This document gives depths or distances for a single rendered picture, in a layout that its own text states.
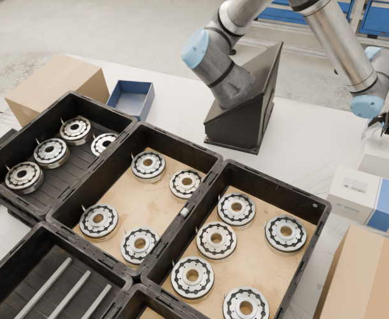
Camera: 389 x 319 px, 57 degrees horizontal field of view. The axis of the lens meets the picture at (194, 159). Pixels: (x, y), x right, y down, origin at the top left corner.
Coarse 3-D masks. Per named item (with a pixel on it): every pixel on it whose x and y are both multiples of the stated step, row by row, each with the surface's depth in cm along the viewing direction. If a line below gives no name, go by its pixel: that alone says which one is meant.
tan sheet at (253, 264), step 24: (216, 216) 99; (264, 216) 98; (216, 240) 94; (240, 240) 94; (216, 264) 90; (240, 264) 90; (264, 264) 89; (288, 264) 89; (168, 288) 87; (216, 288) 86; (264, 288) 86; (216, 312) 83
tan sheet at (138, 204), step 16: (128, 176) 109; (112, 192) 106; (128, 192) 106; (144, 192) 105; (160, 192) 105; (128, 208) 102; (144, 208) 102; (160, 208) 101; (176, 208) 101; (128, 224) 99; (144, 224) 99; (160, 224) 98; (112, 240) 96
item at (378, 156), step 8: (368, 120) 126; (376, 136) 119; (384, 136) 119; (368, 144) 117; (376, 144) 117; (384, 144) 117; (360, 152) 125; (368, 152) 115; (376, 152) 115; (384, 152) 115; (360, 160) 120; (368, 160) 116; (376, 160) 115; (384, 160) 114; (360, 168) 120; (368, 168) 119; (376, 168) 118; (384, 168) 116; (384, 176) 119
